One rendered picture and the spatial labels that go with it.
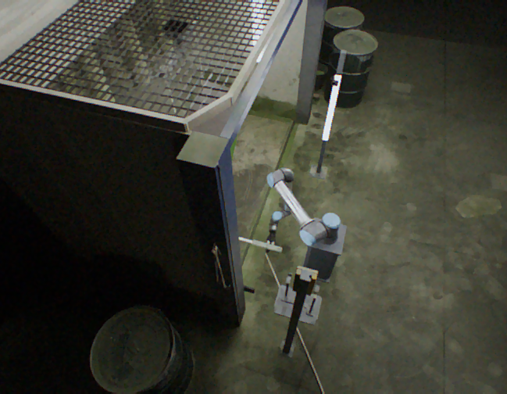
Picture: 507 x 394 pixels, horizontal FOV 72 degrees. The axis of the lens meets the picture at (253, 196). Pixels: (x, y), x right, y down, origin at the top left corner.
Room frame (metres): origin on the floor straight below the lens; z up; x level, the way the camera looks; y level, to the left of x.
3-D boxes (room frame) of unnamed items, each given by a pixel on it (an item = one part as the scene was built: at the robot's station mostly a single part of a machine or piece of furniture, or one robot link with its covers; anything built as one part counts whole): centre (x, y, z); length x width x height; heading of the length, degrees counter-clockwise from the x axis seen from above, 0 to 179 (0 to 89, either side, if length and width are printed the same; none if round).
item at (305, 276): (0.75, -0.27, 0.82); 0.06 x 0.06 x 1.64; 71
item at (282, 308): (0.89, -0.31, 0.78); 0.31 x 0.23 x 0.01; 71
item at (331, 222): (1.55, -0.65, 0.83); 0.17 x 0.15 x 0.18; 120
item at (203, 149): (1.07, 0.21, 1.14); 0.18 x 0.18 x 2.29; 71
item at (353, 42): (4.27, -1.38, 0.86); 0.54 x 0.54 x 0.01
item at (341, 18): (4.92, -1.34, 0.86); 0.54 x 0.54 x 0.01
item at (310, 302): (0.91, -0.32, 0.95); 0.26 x 0.15 x 0.32; 71
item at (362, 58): (4.27, -1.38, 0.44); 0.59 x 0.58 x 0.89; 175
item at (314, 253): (1.56, -0.65, 0.32); 0.31 x 0.31 x 0.64; 71
